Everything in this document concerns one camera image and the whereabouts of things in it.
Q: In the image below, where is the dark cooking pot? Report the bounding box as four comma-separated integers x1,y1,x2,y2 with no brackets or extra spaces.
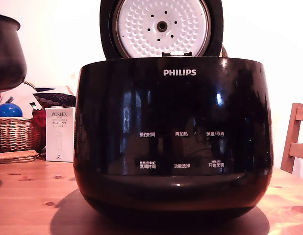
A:
0,13,27,94

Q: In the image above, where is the black Philips rice cooker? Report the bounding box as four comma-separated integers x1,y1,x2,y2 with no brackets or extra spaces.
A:
73,56,274,221

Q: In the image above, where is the black rice cooker lid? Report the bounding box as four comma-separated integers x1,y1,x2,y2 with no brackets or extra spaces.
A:
99,0,225,61

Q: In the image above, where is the white Porlex box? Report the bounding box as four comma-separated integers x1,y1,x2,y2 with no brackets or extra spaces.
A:
45,107,76,163

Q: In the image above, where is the dark polka dot cloth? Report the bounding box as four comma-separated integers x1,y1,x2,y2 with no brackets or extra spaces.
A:
32,92,77,109

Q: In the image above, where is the red knitted cloth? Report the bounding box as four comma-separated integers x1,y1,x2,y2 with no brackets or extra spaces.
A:
31,109,47,147

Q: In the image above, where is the woven wicker basket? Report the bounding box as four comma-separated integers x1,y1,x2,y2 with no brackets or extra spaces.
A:
0,81,46,154

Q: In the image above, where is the cork coaster stack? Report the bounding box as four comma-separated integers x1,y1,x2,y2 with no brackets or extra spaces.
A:
0,150,40,165

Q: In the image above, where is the wooden chair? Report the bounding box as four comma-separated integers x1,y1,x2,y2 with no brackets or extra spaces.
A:
280,102,303,175

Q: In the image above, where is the blue ball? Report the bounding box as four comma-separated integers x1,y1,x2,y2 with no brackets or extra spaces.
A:
0,102,24,118

